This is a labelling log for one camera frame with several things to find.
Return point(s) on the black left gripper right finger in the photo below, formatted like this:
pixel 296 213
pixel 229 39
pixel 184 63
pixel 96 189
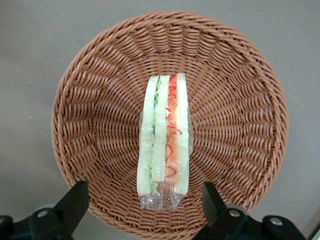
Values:
pixel 220 220

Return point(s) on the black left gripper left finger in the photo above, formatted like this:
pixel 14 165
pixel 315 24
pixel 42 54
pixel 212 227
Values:
pixel 67 212

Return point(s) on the triangle sandwich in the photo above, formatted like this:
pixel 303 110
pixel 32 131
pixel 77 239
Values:
pixel 160 140

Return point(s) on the round brown wicker basket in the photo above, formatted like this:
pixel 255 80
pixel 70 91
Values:
pixel 100 125

